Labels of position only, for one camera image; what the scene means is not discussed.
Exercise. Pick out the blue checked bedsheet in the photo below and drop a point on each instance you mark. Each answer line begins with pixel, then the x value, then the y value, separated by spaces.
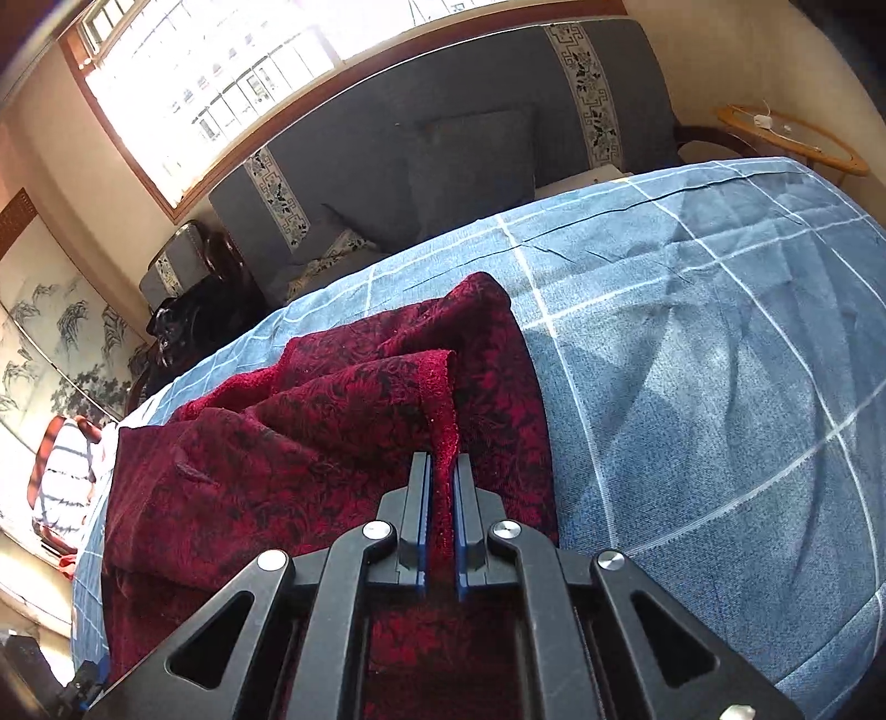
pixel 692 346

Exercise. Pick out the striped orange white cushion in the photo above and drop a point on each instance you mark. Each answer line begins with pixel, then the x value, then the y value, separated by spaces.
pixel 62 478

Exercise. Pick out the round wooden glass table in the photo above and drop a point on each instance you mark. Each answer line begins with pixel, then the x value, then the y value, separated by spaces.
pixel 803 142

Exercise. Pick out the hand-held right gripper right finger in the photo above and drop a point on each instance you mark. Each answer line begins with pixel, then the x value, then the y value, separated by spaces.
pixel 460 533

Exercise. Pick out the wood framed window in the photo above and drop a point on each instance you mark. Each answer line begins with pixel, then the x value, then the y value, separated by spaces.
pixel 207 90

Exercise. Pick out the dark red patterned garment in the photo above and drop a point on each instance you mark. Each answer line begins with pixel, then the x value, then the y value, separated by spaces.
pixel 311 450

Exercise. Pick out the white charger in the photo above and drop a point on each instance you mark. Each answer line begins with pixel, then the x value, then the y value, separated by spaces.
pixel 763 121

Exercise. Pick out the landscape painted folding screen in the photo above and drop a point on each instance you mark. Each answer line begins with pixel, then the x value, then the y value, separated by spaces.
pixel 62 325

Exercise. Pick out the grey sofa with patterned trim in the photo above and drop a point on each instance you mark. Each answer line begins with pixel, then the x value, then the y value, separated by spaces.
pixel 471 76

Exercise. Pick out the grey chair cushion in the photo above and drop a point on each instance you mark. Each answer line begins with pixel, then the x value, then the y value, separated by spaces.
pixel 178 259

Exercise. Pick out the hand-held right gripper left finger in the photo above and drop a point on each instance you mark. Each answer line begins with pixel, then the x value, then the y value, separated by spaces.
pixel 423 526

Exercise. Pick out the floral pillow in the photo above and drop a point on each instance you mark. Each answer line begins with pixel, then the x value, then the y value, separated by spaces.
pixel 332 255

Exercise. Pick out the black bag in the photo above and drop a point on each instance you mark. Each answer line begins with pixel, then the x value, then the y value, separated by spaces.
pixel 201 318

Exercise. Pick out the grey square cushion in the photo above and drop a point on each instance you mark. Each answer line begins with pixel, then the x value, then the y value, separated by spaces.
pixel 471 173

